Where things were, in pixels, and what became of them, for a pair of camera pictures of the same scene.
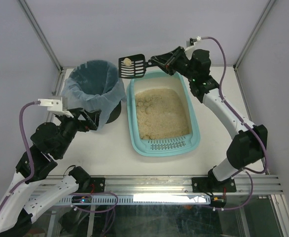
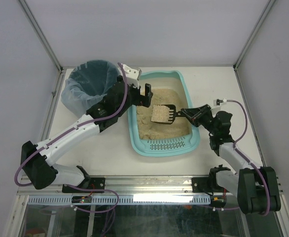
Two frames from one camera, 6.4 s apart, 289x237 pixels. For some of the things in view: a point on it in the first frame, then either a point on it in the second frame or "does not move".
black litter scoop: x=136 y=69 to x=172 y=114
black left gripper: x=82 y=118 to x=139 y=96
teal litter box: x=162 y=79 does not move
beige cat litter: x=162 y=112 does not move
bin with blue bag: x=93 y=85 does not move
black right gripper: x=170 y=61 to x=200 y=116
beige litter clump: x=127 y=61 to x=160 y=113
